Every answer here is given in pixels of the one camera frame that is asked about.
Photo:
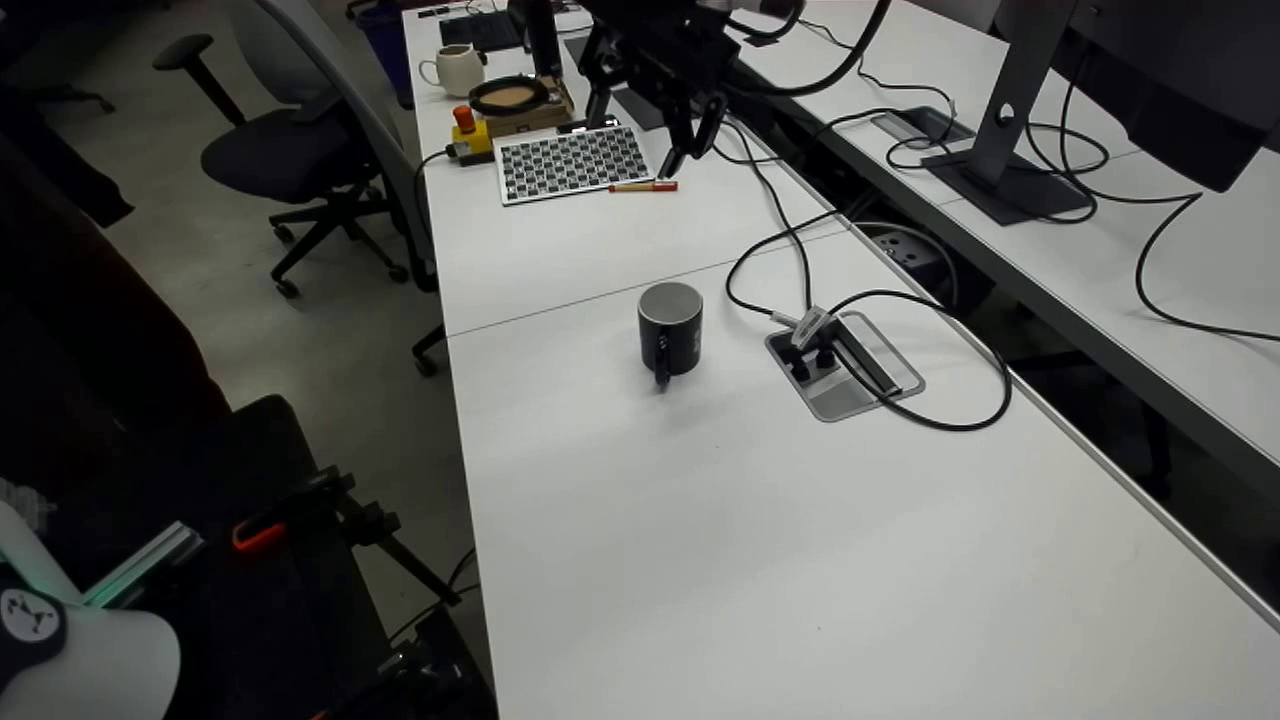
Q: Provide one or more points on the black office chair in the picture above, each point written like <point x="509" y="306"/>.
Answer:
<point x="272" y="162"/>

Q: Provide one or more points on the silver table outlet box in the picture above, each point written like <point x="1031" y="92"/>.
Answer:
<point x="855" y="384"/>

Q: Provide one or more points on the black flat box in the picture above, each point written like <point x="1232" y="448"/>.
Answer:
<point x="482" y="24"/>

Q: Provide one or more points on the black mug with white print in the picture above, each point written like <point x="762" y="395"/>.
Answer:
<point x="670" y="334"/>

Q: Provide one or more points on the aluminium extrusion bar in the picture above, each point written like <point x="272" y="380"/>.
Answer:
<point x="153" y="562"/>

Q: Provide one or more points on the orange black clamp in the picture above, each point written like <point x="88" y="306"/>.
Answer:
<point x="261" y="538"/>

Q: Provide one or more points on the grey office chair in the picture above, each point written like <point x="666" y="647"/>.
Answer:
<point x="346" y="121"/>

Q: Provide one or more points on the orange red pen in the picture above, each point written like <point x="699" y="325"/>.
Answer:
<point x="647" y="184"/>

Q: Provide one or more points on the silver monitor stand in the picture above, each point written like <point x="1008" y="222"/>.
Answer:
<point x="1006" y="121"/>

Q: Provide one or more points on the dark monitor on silver stand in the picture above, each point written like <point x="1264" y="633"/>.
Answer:
<point x="1174" y="82"/>

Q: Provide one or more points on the checkerboard calibration board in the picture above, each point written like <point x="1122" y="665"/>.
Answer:
<point x="572" y="162"/>

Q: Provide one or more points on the black desk divider rail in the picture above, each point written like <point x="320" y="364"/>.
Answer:
<point x="1065" y="361"/>

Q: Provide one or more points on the grey desk hub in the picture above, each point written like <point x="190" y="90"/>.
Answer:
<point x="923" y="126"/>

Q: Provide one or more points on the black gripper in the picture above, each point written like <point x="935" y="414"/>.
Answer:
<point x="666" y="45"/>

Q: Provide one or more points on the yellow emergency stop button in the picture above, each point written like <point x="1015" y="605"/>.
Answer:
<point x="470" y="142"/>

